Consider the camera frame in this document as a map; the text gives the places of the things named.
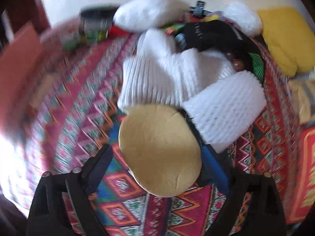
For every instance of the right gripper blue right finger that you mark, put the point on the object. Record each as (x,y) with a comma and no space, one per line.
(214,170)

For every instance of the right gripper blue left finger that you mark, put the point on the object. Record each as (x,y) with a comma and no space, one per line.
(95,168)

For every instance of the round yellow cushion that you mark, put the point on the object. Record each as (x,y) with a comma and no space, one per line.
(160,149)

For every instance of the black and green glove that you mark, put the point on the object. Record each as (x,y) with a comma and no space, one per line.
(216,34)

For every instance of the white plush bear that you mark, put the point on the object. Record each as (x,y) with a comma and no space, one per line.
(141,15)

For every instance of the white knitted scarf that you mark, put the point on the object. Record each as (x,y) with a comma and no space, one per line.
(221,102)

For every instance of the colourful patterned bed cover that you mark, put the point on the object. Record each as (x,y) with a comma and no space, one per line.
(78,115)

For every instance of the orange storage box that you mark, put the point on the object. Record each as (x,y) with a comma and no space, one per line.
(20,65)

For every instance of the yellow pillow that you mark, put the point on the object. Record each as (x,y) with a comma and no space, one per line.
(289,38)

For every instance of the white fluffy ball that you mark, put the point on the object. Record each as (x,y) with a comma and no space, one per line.
(247,19)

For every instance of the black selfie stick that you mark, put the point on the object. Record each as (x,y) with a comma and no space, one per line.
(199,11)

